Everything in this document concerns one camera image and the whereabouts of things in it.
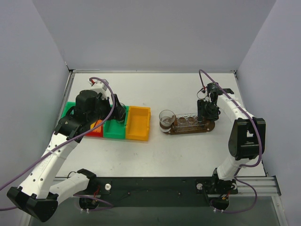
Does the clear glass cup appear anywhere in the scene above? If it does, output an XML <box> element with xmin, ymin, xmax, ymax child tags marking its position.
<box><xmin>159</xmin><ymin>110</ymin><xmax>176</xmax><ymax>133</ymax></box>
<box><xmin>115</xmin><ymin>103</ymin><xmax>126</xmax><ymax>123</ymax></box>

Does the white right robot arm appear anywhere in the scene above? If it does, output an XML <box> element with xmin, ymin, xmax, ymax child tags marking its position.
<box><xmin>197</xmin><ymin>82</ymin><xmax>266</xmax><ymax>181</ymax></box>

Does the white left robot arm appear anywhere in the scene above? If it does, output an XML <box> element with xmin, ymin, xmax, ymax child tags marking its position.
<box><xmin>7</xmin><ymin>90</ymin><xmax>125</xmax><ymax>222</ymax></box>

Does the dark wooden oval tray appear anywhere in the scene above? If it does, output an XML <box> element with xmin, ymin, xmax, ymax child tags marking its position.
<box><xmin>159</xmin><ymin>116</ymin><xmax>215</xmax><ymax>135</ymax></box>

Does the green bin with cups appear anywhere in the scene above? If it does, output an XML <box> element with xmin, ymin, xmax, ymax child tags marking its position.
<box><xmin>103</xmin><ymin>106</ymin><xmax>129</xmax><ymax>139</ymax></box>

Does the yellow bin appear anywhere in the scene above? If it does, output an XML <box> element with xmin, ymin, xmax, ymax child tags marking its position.
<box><xmin>126</xmin><ymin>106</ymin><xmax>151</xmax><ymax>141</ymax></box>

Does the green bin with toothbrushes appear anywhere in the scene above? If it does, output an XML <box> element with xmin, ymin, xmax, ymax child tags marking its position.
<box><xmin>61</xmin><ymin>102</ymin><xmax>76</xmax><ymax>118</ymax></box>

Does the red bin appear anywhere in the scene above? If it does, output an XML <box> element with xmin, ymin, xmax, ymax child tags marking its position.
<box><xmin>86</xmin><ymin>126</ymin><xmax>103</xmax><ymax>137</ymax></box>

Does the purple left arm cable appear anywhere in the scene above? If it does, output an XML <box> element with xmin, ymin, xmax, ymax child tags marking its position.
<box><xmin>0</xmin><ymin>77</ymin><xmax>116</xmax><ymax>210</ymax></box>

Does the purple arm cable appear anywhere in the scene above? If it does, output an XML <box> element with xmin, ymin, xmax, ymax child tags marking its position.
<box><xmin>198</xmin><ymin>69</ymin><xmax>263</xmax><ymax>168</ymax></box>
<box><xmin>0</xmin><ymin>77</ymin><xmax>116</xmax><ymax>210</ymax></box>

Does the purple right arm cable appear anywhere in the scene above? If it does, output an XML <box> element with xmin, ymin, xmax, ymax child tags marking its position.
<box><xmin>198</xmin><ymin>69</ymin><xmax>263</xmax><ymax>168</ymax></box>

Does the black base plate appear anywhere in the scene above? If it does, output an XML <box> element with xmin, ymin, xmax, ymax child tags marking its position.
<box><xmin>79</xmin><ymin>177</ymin><xmax>238</xmax><ymax>207</ymax></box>

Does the aluminium frame rail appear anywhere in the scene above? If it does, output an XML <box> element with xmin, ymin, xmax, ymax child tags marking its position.
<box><xmin>28</xmin><ymin>175</ymin><xmax>282</xmax><ymax>198</ymax></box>

